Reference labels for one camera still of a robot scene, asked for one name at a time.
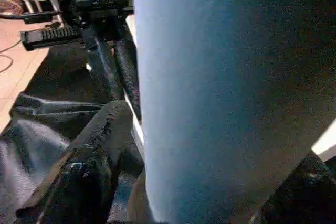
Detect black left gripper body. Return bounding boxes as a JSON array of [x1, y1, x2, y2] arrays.
[[20, 0, 135, 52]]

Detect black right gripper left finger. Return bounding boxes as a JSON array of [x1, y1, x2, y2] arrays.
[[15, 100, 135, 224]]

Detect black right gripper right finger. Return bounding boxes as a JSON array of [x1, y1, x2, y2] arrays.
[[251, 151, 336, 224]]

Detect white plastic table leg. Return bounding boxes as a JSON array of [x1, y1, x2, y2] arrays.
[[131, 0, 336, 224]]

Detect black plastic mat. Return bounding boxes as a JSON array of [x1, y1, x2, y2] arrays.
[[0, 40, 158, 224]]

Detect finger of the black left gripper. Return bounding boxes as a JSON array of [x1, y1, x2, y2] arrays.
[[83, 25, 125, 102], [113, 24, 143, 123]]

